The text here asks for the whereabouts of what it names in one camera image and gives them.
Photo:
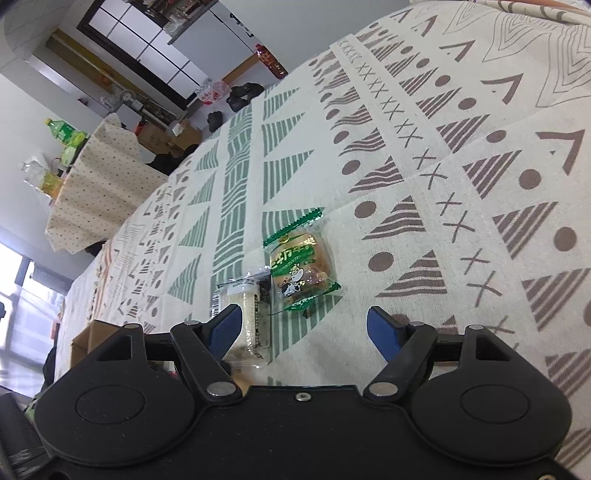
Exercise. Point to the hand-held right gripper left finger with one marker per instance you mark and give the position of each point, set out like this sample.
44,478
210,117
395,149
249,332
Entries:
228,328

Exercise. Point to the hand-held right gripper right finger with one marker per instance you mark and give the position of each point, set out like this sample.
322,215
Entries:
382,330

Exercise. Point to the clear white snack packet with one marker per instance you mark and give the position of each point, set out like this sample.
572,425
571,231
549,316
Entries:
253,314

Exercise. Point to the green-edged bread packet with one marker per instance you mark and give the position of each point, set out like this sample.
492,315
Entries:
300,267

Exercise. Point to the brown cardboard box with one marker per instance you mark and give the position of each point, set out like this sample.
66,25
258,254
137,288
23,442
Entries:
94,334

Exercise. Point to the patterned cloth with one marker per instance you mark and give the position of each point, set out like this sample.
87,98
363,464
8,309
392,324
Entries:
461,184

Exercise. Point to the round table with dotted cloth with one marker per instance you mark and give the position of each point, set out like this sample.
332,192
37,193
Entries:
106,184

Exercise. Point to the small cardboard boxes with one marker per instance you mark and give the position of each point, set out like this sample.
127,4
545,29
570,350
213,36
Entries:
166,138

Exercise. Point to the window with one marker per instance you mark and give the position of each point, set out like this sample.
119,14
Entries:
23,314

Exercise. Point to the black shoes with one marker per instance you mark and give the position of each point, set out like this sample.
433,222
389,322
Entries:
244,94

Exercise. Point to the pack of water bottles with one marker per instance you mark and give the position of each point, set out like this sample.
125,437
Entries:
211,91

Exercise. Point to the clear plastic bottle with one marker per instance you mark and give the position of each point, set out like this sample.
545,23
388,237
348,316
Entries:
33,171

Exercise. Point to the green drink bottle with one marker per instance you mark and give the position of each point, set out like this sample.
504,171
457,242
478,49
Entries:
64,131

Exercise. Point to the red bag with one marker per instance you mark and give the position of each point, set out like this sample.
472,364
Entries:
270,61

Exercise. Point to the black-framed sliding door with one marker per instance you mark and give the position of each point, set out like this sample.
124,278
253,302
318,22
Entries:
138,41

